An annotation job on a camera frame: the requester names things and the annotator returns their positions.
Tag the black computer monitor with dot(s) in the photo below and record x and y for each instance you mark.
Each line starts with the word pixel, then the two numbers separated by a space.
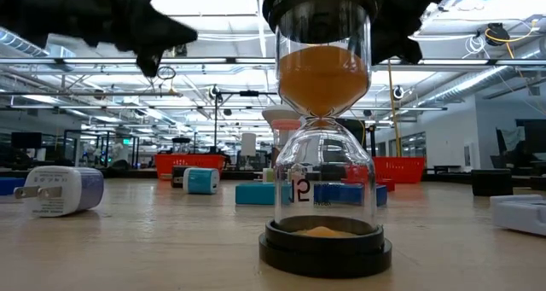
pixel 25 140

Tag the pink sand hourglass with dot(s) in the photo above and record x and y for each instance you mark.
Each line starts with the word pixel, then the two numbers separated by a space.
pixel 285 124

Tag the white sand hourglass black caps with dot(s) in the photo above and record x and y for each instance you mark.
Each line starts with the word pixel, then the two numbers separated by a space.
pixel 181 140

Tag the purple white wall charger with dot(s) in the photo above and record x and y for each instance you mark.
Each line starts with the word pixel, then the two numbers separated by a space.
pixel 64 190

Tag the dark blue rectangular box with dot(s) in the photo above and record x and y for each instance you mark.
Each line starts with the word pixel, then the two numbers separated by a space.
pixel 381 196
pixel 8 186

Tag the black camera stand pole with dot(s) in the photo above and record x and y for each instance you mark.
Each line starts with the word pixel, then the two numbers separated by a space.
pixel 215 129

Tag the orange sand hourglass black caps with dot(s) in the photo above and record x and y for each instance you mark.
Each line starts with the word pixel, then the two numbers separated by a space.
pixel 324 82

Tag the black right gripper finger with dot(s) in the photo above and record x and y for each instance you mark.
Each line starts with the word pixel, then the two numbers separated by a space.
pixel 411 52
pixel 381 50

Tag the cyan rectangular box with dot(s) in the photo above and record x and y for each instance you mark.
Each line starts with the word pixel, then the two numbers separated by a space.
pixel 258 193

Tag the white digital clock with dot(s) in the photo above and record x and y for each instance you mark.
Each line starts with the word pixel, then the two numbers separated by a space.
pixel 518 216

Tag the black wall charger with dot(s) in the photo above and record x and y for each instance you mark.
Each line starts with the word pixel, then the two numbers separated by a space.
pixel 176 178
pixel 490 182

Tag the red plastic slotted basket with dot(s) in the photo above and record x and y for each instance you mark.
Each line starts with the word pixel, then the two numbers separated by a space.
pixel 200 161
pixel 401 169

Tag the white cylinder on stand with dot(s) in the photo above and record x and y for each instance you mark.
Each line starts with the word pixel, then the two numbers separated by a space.
pixel 248 143

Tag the cyan wall charger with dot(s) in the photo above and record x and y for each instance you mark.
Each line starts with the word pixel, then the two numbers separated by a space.
pixel 202 181

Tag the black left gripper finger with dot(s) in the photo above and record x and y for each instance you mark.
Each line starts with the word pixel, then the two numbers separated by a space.
pixel 170 30
pixel 148 65

